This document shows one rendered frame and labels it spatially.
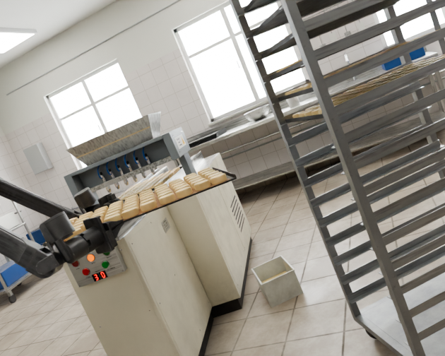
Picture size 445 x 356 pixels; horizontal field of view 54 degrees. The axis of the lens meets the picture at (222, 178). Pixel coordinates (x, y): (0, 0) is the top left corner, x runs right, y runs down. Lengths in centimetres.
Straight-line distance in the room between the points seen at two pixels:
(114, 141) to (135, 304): 104
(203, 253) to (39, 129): 499
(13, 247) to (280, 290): 178
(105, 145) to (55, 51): 427
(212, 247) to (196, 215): 22
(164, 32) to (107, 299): 440
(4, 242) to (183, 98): 489
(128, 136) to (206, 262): 89
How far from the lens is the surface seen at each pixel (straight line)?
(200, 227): 261
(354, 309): 203
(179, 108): 597
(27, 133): 741
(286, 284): 266
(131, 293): 207
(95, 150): 273
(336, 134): 135
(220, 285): 273
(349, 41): 143
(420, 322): 191
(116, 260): 199
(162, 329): 212
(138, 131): 262
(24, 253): 119
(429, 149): 208
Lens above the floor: 120
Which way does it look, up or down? 9 degrees down
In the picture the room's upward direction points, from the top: 23 degrees counter-clockwise
